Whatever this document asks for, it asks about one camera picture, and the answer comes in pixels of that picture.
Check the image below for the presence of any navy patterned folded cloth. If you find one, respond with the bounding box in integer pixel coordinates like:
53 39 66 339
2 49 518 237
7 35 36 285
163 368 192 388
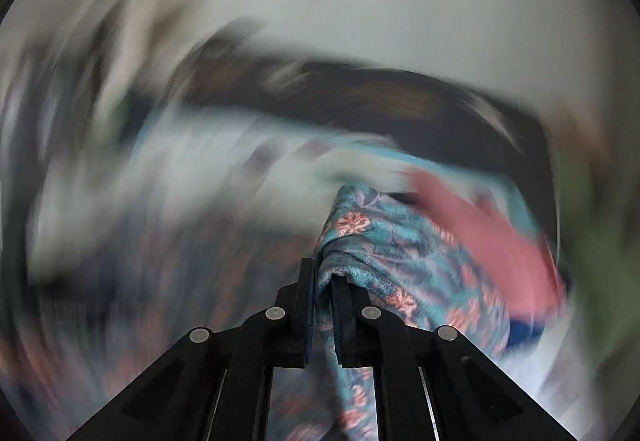
505 311 547 348

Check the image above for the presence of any pink folded cloth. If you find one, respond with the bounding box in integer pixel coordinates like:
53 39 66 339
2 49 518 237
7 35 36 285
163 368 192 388
410 171 566 317

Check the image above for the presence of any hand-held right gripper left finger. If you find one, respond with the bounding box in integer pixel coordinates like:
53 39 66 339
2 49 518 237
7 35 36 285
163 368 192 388
65 258 316 441

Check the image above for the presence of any teal floral garment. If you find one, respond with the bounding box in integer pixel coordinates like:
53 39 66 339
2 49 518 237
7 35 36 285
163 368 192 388
312 183 511 441

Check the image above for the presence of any white leaf print bedspread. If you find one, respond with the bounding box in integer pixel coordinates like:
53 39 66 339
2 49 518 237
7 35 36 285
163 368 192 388
25 116 556 441

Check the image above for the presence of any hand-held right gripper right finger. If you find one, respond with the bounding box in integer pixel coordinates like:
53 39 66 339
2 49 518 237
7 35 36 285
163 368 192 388
332 278 576 441

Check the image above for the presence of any green pillow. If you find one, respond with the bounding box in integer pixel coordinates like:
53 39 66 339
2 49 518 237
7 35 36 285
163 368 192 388
555 136 640 362

